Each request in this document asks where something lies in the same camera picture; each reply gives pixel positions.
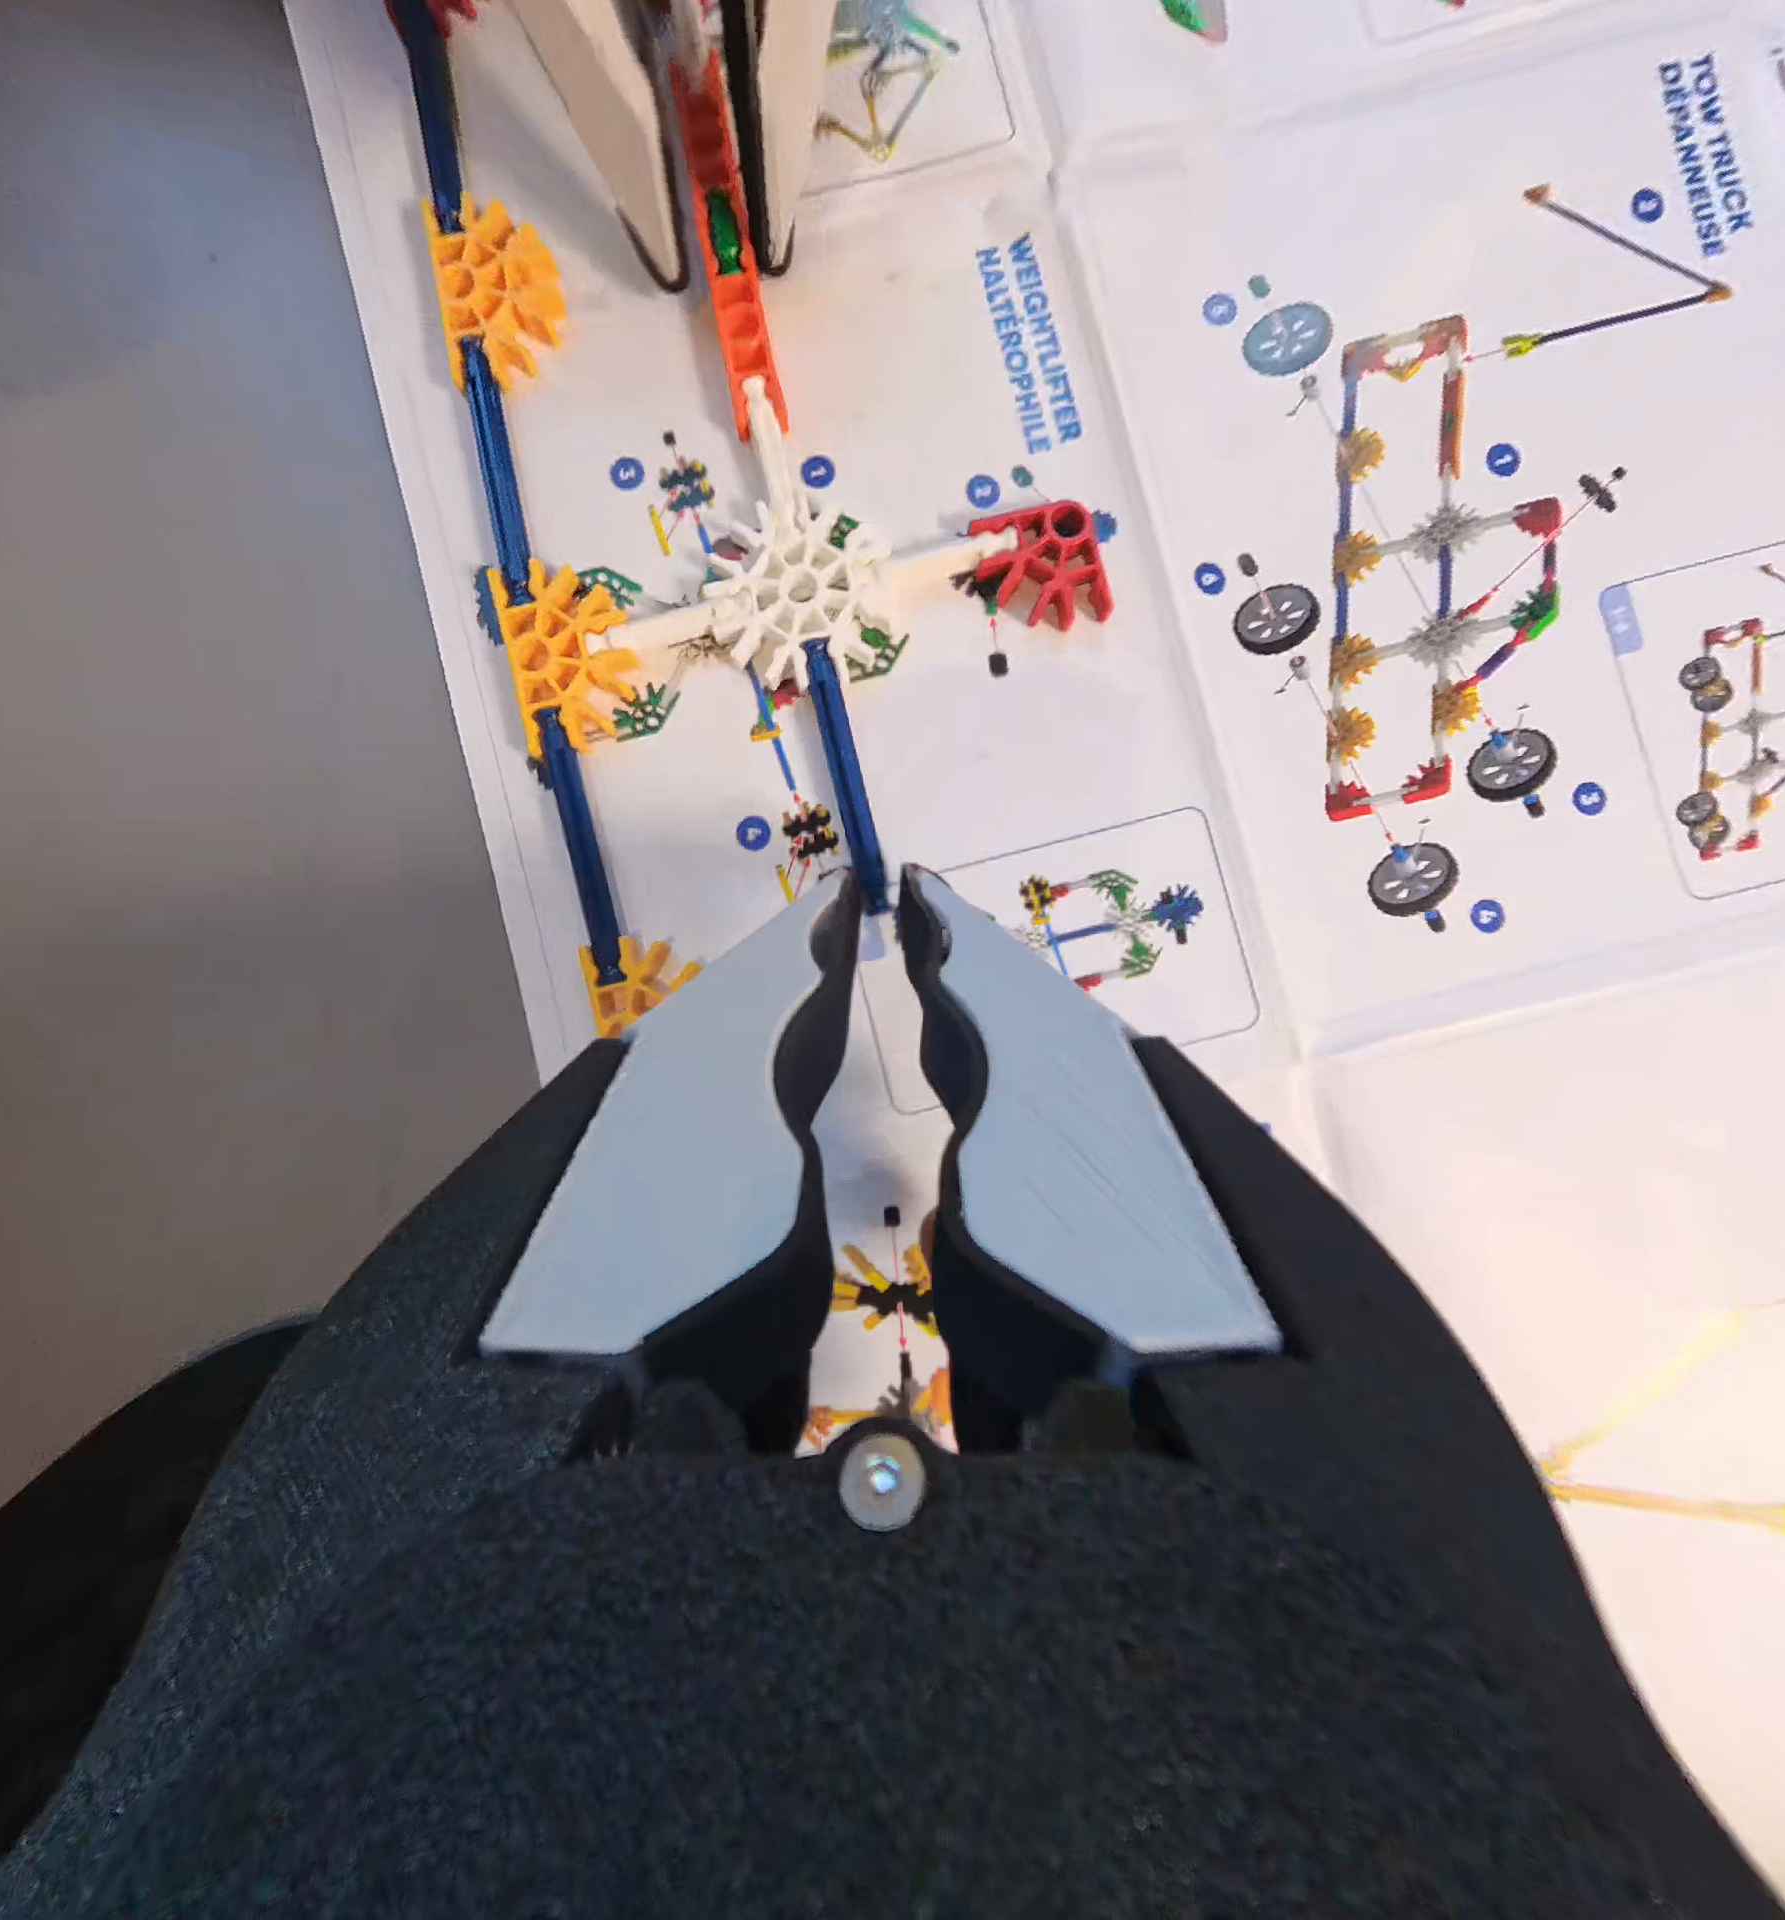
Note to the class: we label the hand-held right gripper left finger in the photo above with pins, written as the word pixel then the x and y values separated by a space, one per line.
pixel 667 1201

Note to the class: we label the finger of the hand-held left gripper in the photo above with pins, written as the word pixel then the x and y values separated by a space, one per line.
pixel 786 105
pixel 607 105

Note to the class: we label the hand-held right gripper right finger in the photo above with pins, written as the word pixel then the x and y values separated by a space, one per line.
pixel 1103 1192

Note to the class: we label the green toy clip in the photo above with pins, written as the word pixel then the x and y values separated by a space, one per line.
pixel 721 240

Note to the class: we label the blue toy rod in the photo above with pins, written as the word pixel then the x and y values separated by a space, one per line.
pixel 584 841
pixel 844 781
pixel 498 465
pixel 430 113

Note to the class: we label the red toy connector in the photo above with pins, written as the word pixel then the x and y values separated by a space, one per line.
pixel 450 12
pixel 1049 563

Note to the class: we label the orange toy bar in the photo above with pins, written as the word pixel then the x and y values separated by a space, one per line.
pixel 734 301

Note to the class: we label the yellow toy connector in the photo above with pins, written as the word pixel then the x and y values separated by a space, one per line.
pixel 562 657
pixel 634 983
pixel 495 292

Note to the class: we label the white toy rod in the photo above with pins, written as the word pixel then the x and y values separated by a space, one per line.
pixel 766 459
pixel 935 566
pixel 654 627

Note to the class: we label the white snowflake connector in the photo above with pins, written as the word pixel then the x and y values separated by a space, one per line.
pixel 798 588

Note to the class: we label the white instruction sheet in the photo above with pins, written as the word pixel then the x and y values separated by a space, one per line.
pixel 1357 674

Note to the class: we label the dark rounded object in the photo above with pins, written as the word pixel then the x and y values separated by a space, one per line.
pixel 52 1621

